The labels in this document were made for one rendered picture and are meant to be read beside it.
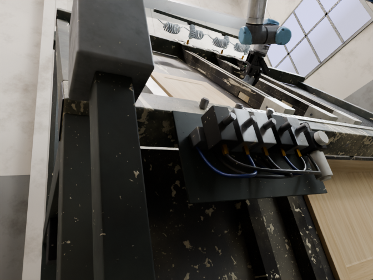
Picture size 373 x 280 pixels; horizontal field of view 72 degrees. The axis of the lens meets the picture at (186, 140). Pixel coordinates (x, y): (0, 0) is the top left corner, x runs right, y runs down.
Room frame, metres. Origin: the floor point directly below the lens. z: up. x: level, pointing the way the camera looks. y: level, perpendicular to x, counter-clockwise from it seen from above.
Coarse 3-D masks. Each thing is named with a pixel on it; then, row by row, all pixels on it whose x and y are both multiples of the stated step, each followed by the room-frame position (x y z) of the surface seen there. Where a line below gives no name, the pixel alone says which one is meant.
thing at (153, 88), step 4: (148, 80) 0.71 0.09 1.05; (152, 80) 0.73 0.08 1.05; (148, 84) 0.68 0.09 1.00; (152, 84) 0.69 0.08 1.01; (156, 84) 0.70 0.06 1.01; (144, 88) 0.68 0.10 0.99; (148, 88) 0.66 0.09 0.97; (152, 88) 0.66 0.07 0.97; (156, 88) 0.67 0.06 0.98; (160, 88) 0.69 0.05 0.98; (144, 92) 0.69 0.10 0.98; (148, 92) 0.66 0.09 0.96; (152, 92) 0.64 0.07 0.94; (156, 92) 0.65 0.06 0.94; (160, 92) 0.66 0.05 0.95; (164, 92) 0.67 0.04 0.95; (168, 96) 0.66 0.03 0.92
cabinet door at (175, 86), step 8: (152, 72) 0.87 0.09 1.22; (160, 80) 0.83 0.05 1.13; (168, 80) 0.87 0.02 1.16; (176, 80) 0.91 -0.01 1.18; (184, 80) 0.94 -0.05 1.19; (192, 80) 0.99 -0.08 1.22; (168, 88) 0.78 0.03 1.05; (176, 88) 0.81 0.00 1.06; (184, 88) 0.86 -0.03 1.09; (192, 88) 0.89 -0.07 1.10; (200, 88) 0.93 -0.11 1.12; (208, 88) 0.96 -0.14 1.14; (176, 96) 0.74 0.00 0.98; (184, 96) 0.77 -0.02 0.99; (192, 96) 0.81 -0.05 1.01; (200, 96) 0.85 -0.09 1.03; (208, 96) 0.88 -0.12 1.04; (216, 96) 0.92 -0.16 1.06; (224, 96) 0.95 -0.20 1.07; (224, 104) 0.86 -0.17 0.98; (232, 104) 0.89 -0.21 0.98
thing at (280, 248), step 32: (64, 128) 0.45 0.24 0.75; (64, 160) 0.45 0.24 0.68; (160, 160) 0.82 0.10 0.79; (64, 192) 0.45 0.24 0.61; (160, 192) 0.81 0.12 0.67; (64, 224) 0.45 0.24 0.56; (160, 224) 0.81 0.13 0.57; (192, 224) 0.87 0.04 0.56; (224, 224) 0.93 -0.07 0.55; (256, 224) 0.93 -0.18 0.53; (288, 224) 1.07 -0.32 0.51; (64, 256) 0.45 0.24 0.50; (160, 256) 0.80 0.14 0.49; (192, 256) 0.85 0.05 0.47; (224, 256) 0.92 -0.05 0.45; (256, 256) 0.94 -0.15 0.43; (288, 256) 1.07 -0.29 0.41; (320, 256) 1.17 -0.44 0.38
